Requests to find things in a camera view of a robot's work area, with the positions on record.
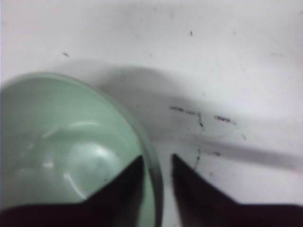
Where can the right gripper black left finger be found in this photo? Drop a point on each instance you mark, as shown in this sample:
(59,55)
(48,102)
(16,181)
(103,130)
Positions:
(115,205)

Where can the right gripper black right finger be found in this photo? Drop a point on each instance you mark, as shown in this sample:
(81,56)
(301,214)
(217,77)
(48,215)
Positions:
(202,205)

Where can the green bowl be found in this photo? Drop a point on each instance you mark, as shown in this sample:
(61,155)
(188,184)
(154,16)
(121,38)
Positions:
(61,141)

